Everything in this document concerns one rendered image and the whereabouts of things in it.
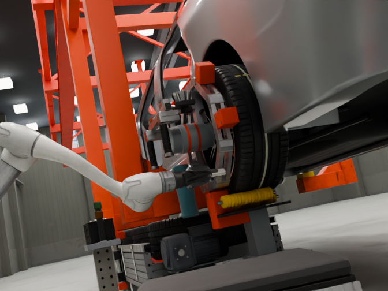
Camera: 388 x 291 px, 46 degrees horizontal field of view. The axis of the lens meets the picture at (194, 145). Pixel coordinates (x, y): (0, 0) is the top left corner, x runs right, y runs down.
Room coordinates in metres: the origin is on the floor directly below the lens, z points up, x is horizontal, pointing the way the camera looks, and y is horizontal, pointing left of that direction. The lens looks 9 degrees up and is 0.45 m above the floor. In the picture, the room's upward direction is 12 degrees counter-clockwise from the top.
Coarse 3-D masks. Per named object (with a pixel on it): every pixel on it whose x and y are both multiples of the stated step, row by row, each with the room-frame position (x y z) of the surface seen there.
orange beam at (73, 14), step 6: (72, 0) 3.80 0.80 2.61; (78, 0) 3.82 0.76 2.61; (72, 6) 3.91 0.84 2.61; (78, 6) 3.93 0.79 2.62; (72, 12) 4.02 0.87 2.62; (78, 12) 4.04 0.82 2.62; (72, 18) 4.14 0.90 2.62; (78, 18) 4.16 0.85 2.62; (72, 24) 4.25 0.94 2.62; (78, 24) 4.28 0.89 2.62
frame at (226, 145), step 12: (192, 84) 2.10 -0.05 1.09; (204, 84) 2.07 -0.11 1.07; (204, 96) 1.98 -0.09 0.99; (216, 96) 1.94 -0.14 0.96; (192, 120) 2.39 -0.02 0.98; (216, 132) 1.94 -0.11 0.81; (228, 132) 1.94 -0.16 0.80; (228, 144) 1.94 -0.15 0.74; (216, 156) 2.00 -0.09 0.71; (228, 156) 1.98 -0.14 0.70; (216, 168) 2.03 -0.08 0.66; (228, 168) 2.02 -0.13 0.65; (216, 180) 2.06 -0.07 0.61; (228, 180) 2.07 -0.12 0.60; (204, 192) 2.26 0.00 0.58
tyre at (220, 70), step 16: (240, 64) 2.11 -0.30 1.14; (224, 80) 1.96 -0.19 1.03; (240, 80) 1.96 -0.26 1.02; (224, 96) 1.98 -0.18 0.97; (240, 96) 1.92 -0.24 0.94; (240, 112) 1.90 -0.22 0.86; (256, 112) 1.93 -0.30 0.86; (240, 128) 1.91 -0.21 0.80; (256, 128) 1.92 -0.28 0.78; (240, 144) 1.93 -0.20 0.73; (256, 144) 1.94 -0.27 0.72; (272, 144) 1.97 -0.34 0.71; (240, 160) 1.97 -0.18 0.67; (256, 160) 1.98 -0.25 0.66; (272, 160) 2.01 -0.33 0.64; (240, 176) 2.01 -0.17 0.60; (256, 176) 2.04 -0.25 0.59; (272, 176) 2.08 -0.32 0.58
